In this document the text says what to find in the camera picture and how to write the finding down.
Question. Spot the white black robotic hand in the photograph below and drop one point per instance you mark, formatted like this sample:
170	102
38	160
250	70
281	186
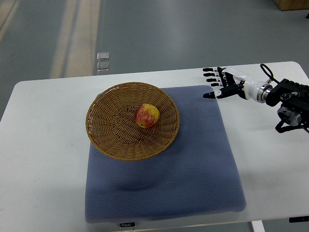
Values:
227	82

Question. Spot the red yellow apple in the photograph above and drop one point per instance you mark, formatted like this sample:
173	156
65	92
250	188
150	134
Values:
147	116

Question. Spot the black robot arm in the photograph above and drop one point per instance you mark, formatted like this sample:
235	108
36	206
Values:
294	100

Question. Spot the brown wicker basket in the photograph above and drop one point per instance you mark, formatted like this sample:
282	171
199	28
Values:
111	127

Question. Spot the wooden box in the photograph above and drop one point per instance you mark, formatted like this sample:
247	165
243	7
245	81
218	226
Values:
290	5

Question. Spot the blue grey cushion mat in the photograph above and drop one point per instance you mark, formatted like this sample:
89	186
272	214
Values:
195	175

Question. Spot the upper metal floor plate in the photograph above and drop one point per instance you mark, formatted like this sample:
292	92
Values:
103	55

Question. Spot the white table leg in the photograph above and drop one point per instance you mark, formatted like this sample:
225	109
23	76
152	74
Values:
257	226

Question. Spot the black table label right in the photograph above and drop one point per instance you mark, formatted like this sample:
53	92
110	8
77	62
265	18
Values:
299	219

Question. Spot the black table label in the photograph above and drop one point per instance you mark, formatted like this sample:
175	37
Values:
299	219
127	224

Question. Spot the black table label left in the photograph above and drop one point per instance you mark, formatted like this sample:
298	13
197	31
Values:
127	224

